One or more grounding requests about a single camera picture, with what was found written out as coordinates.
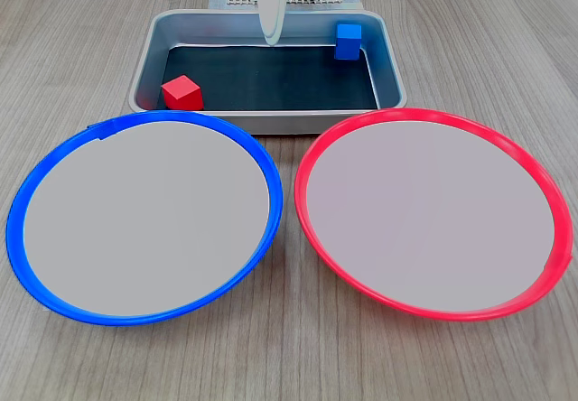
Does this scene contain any small blue cube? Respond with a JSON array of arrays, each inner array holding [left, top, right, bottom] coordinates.
[[333, 23, 363, 61]]

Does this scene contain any small red cube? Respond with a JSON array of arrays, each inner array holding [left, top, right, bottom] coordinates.
[[161, 74, 204, 111]]

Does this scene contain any white plate red rim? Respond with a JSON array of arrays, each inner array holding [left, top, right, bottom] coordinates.
[[294, 107, 574, 323]]

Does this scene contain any black mat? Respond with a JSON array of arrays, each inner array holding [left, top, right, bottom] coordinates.
[[155, 43, 379, 112]]

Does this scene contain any white plate blue rim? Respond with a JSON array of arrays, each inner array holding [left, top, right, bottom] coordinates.
[[5, 109, 284, 328]]

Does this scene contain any steel tray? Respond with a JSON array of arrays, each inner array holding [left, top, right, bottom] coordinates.
[[128, 8, 408, 135]]

